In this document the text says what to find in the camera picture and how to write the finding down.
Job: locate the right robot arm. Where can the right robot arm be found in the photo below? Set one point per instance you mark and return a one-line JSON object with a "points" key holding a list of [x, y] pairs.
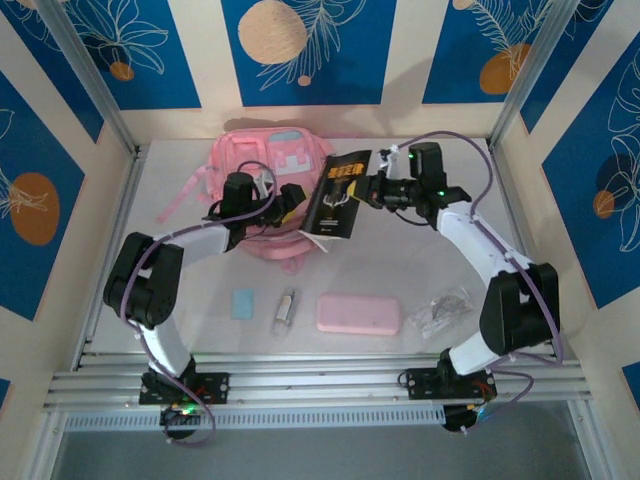
{"points": [[475, 240]]}

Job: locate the aluminium frame post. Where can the aluminium frame post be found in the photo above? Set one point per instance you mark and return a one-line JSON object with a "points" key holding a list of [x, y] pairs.
{"points": [[95, 85], [533, 75]]}

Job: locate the black book with gold title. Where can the black book with gold title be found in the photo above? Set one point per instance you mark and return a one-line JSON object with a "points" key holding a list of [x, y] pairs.
{"points": [[335, 215]]}

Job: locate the pink school backpack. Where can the pink school backpack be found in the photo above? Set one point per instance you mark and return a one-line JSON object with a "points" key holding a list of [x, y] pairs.
{"points": [[240, 150]]}

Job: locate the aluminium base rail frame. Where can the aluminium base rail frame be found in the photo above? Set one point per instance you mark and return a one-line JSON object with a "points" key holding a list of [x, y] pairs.
{"points": [[310, 385]]}

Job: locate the aluminium table edge rail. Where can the aluminium table edge rail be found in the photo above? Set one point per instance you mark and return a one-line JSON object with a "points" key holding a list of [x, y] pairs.
{"points": [[125, 200], [516, 225]]}

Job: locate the pink pencil case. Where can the pink pencil case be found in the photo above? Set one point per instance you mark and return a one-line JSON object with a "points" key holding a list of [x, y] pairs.
{"points": [[357, 315]]}

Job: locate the light blue sticky note pad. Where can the light blue sticky note pad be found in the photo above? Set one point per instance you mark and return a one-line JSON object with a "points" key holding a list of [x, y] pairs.
{"points": [[242, 304]]}

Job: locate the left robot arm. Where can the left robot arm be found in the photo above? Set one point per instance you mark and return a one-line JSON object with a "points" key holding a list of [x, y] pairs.
{"points": [[200, 245]]}

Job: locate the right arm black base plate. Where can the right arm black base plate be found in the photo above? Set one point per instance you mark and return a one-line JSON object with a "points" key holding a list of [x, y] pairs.
{"points": [[420, 385]]}

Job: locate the clear plastic bag of stationery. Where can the clear plastic bag of stationery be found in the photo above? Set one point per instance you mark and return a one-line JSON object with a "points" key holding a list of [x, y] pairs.
{"points": [[440, 310]]}

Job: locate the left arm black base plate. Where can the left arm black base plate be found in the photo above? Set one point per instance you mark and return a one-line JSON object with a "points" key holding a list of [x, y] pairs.
{"points": [[215, 387]]}

